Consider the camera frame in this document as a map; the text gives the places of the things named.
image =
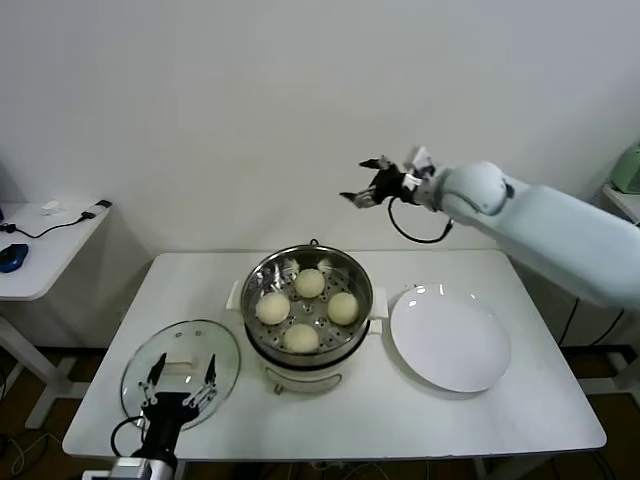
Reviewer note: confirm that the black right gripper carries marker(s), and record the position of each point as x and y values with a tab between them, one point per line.
392	186

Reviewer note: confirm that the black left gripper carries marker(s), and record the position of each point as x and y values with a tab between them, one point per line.
165	410

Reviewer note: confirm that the oval glass pot lid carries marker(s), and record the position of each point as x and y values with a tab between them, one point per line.
175	340

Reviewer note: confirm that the white steamed baozi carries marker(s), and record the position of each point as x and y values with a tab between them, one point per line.
301	338
343	308
309	283
272	308

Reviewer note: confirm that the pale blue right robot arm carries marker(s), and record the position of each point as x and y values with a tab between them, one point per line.
550	225

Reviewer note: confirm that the perforated steel steamer basket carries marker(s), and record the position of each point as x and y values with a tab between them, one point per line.
260	285

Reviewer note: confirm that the stainless steel steamer pot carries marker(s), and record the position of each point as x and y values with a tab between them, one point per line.
300	375

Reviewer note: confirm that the round white plate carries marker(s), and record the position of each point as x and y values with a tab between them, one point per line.
450	340

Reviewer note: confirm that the white side table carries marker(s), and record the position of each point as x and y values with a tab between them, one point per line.
50	250

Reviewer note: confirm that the blue computer mouse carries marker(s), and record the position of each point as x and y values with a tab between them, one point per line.
12	257

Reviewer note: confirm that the small white object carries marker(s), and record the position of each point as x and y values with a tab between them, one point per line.
50	205

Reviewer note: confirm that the white desk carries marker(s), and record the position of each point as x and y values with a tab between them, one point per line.
625	202

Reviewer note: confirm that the pale green appliance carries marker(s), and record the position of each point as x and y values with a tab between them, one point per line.
629	172

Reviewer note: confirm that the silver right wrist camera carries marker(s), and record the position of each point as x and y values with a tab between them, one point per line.
420	159

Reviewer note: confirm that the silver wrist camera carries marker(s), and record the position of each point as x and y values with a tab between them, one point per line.
420	159
125	470

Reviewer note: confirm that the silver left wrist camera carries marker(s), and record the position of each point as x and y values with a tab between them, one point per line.
125	470

